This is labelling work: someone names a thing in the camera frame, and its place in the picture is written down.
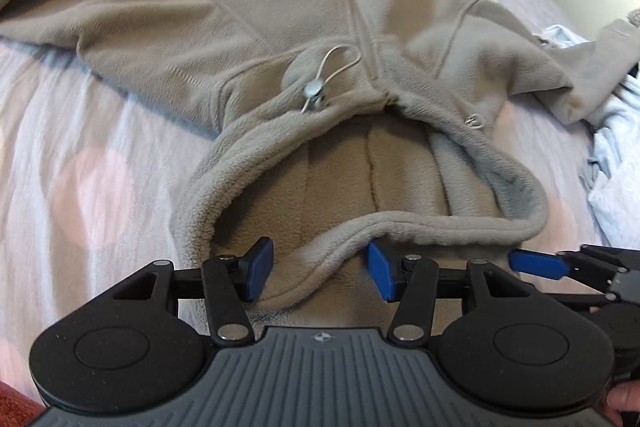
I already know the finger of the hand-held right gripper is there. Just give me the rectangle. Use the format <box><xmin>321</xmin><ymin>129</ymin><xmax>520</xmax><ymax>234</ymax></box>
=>
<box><xmin>507</xmin><ymin>244</ymin><xmax>640</xmax><ymax>294</ymax></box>

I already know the polka dot bed sheet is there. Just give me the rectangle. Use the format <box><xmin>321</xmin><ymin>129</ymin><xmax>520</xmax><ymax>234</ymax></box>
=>
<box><xmin>0</xmin><ymin>0</ymin><xmax>640</xmax><ymax>408</ymax></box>

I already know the person's right hand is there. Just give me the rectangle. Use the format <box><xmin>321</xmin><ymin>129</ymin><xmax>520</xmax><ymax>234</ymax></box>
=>
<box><xmin>606</xmin><ymin>382</ymin><xmax>640</xmax><ymax>423</ymax></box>

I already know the light blue sweatshirt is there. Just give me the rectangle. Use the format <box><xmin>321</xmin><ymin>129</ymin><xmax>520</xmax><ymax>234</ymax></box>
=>
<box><xmin>535</xmin><ymin>24</ymin><xmax>640</xmax><ymax>253</ymax></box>

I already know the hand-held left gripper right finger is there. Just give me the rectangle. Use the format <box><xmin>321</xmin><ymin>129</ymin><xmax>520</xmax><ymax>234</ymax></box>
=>
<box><xmin>367</xmin><ymin>241</ymin><xmax>538</xmax><ymax>349</ymax></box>

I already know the person's fuzzy garment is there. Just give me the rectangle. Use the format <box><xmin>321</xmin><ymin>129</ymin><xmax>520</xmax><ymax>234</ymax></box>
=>
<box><xmin>0</xmin><ymin>379</ymin><xmax>46</xmax><ymax>427</ymax></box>

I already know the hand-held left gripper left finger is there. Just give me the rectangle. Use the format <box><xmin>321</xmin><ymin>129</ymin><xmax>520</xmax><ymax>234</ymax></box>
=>
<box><xmin>112</xmin><ymin>237</ymin><xmax>275</xmax><ymax>348</ymax></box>

